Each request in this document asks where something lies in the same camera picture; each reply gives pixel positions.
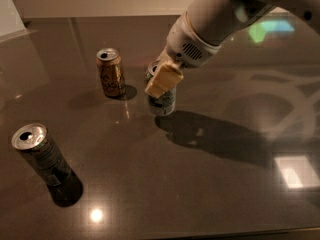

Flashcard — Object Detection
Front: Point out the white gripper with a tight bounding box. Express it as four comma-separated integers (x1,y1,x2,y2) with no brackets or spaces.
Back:
145,12,221,98

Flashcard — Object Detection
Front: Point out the orange soda can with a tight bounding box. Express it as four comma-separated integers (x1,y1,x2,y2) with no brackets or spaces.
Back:
96,48,126,98

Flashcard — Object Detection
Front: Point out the silver green 7up can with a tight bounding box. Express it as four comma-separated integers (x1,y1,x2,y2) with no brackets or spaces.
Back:
145,61,176,116

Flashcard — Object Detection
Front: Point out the tall dark slim can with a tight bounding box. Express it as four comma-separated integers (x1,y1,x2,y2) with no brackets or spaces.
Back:
11,123,72,187

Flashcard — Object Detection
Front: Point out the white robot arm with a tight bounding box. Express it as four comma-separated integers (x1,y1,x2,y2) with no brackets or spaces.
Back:
145,0,320,98

